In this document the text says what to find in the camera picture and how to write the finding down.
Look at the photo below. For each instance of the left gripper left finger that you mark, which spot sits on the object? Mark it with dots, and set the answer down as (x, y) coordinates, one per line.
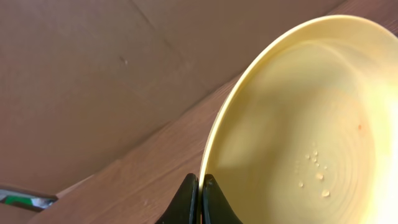
(183, 207)

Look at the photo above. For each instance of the brown cardboard panel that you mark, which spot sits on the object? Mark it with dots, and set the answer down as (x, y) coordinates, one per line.
(82, 81)

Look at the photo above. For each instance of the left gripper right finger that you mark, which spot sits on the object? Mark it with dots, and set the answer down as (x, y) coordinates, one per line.
(215, 208)

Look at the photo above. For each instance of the yellow plate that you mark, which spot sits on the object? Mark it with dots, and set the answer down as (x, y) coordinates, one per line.
(308, 134)

